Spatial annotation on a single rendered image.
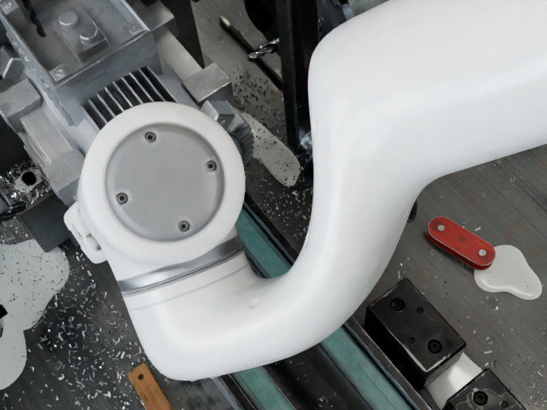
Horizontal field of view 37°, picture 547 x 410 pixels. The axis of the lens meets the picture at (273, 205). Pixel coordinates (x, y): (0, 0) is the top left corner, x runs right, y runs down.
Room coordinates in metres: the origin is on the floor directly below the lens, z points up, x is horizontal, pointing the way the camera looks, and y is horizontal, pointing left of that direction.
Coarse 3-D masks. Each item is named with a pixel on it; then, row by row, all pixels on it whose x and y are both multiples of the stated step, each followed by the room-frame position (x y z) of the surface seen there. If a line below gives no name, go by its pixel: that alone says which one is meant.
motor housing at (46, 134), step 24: (168, 48) 0.52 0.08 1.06; (24, 72) 0.51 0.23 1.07; (168, 72) 0.49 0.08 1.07; (192, 72) 0.49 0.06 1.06; (120, 96) 0.45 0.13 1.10; (144, 96) 0.45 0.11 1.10; (168, 96) 0.44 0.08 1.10; (192, 96) 0.46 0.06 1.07; (24, 120) 0.46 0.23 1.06; (48, 120) 0.46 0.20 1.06; (96, 120) 0.43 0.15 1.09; (240, 120) 0.44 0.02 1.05; (24, 144) 0.46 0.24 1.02; (48, 144) 0.43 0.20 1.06; (72, 144) 0.42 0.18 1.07; (240, 144) 0.43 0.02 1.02
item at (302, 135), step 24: (288, 0) 0.42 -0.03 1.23; (312, 0) 0.43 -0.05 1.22; (288, 24) 0.42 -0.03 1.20; (312, 24) 0.43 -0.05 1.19; (288, 48) 0.42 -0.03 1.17; (312, 48) 0.43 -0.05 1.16; (288, 72) 0.43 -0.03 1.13; (288, 96) 0.43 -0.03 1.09; (288, 120) 0.43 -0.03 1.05; (288, 144) 0.43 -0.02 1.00
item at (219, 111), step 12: (132, 0) 0.58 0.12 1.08; (12, 48) 0.53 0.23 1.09; (0, 60) 0.52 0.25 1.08; (12, 60) 0.51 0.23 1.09; (0, 72) 0.51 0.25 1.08; (12, 72) 0.51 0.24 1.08; (204, 108) 0.43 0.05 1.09; (216, 108) 0.43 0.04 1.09; (228, 108) 0.43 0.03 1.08; (216, 120) 0.42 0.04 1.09; (228, 120) 0.42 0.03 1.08
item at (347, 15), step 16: (192, 0) 0.58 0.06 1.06; (256, 0) 0.63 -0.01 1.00; (272, 0) 0.60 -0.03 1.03; (320, 0) 0.53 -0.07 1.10; (336, 0) 0.51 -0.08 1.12; (352, 0) 0.51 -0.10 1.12; (368, 0) 0.51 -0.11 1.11; (384, 0) 0.51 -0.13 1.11; (256, 16) 0.62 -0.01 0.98; (272, 16) 0.60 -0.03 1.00; (320, 16) 0.53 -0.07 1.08; (336, 16) 0.51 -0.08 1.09; (352, 16) 0.50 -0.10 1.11; (272, 32) 0.60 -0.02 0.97; (320, 32) 0.52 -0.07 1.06; (272, 48) 0.51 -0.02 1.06
